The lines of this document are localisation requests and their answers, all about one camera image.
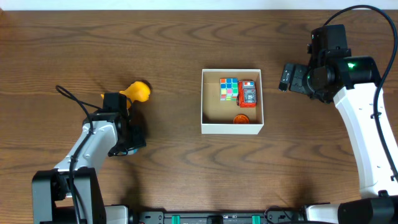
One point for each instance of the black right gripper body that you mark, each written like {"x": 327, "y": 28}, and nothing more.
{"x": 298, "y": 79}

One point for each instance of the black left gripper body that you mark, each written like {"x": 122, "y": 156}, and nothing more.
{"x": 137, "y": 139}

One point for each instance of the blue ball toy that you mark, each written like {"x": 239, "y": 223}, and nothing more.
{"x": 131, "y": 152}

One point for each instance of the red toy car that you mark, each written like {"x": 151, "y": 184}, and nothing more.
{"x": 247, "y": 96}

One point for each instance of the colourful puzzle cube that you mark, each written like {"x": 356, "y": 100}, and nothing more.
{"x": 229, "y": 89}

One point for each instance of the orange round cap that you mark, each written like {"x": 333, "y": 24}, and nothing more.
{"x": 241, "y": 119}

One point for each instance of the white cardboard box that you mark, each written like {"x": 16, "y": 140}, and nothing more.
{"x": 216, "y": 115}

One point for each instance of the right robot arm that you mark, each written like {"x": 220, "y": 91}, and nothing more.
{"x": 333, "y": 75}

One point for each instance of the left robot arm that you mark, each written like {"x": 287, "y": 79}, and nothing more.
{"x": 70, "y": 192}

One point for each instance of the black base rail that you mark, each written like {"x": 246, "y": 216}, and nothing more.
{"x": 202, "y": 217}

